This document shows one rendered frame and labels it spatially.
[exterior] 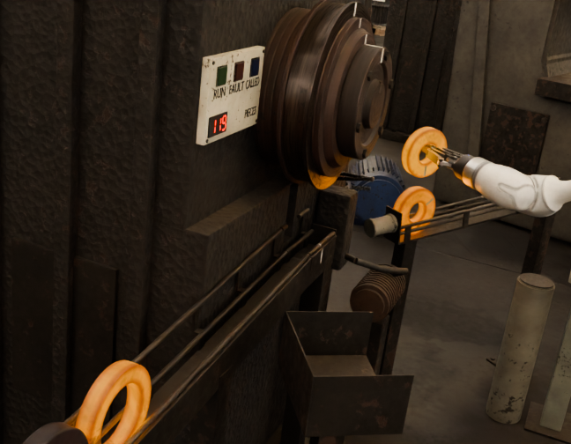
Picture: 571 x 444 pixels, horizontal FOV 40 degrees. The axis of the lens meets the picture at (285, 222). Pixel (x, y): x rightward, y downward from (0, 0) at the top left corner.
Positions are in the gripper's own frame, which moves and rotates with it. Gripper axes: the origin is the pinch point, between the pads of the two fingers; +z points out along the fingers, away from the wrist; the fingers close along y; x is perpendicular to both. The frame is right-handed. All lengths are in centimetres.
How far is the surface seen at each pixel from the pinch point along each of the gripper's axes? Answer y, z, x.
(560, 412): 46, -43, -82
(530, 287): 31, -28, -39
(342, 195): -32.0, -3.5, -11.7
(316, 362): -71, -53, -28
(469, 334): 67, 20, -93
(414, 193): -2.8, -2.3, -14.2
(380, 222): -14.7, -2.6, -22.6
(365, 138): -42.6, -21.5, 12.0
